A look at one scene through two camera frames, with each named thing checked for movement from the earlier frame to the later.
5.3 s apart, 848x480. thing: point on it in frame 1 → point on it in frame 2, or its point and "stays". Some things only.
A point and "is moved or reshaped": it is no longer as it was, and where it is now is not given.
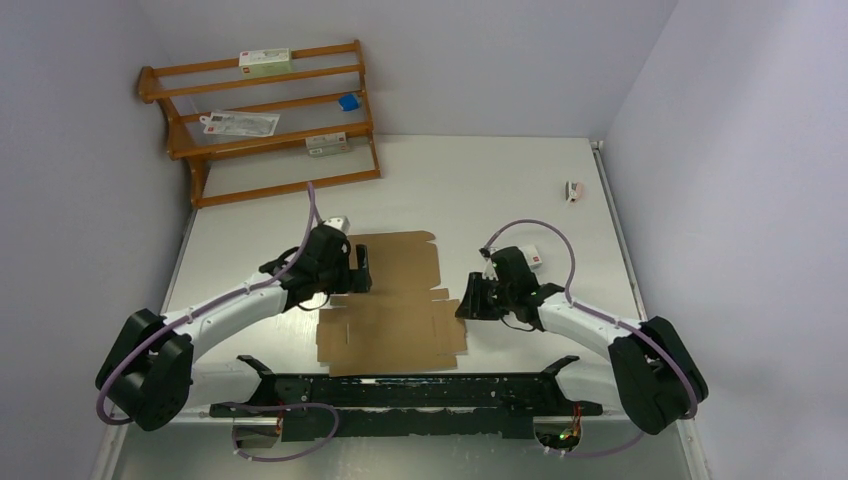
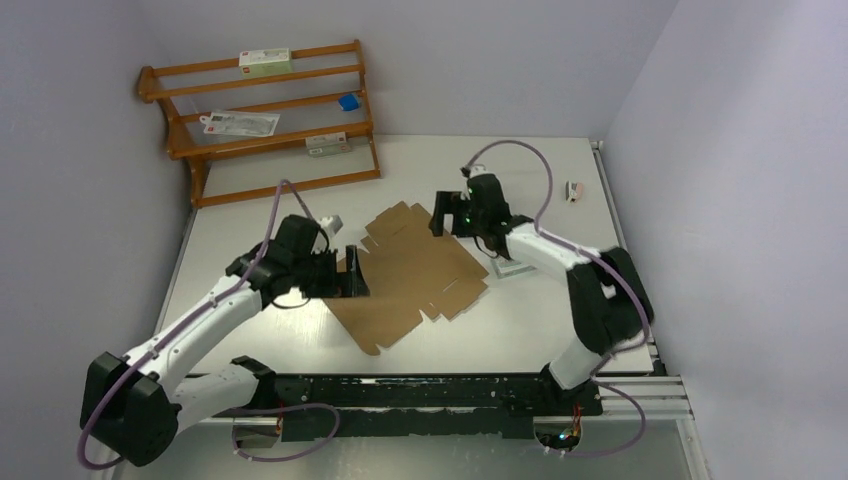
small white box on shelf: x=327 y=144 stays
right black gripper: x=472 y=306 → x=436 y=224
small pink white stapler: x=573 y=191 stays
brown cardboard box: x=403 y=322 is moved or reshaped
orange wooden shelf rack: x=266 y=125 stays
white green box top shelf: x=257 y=63 stays
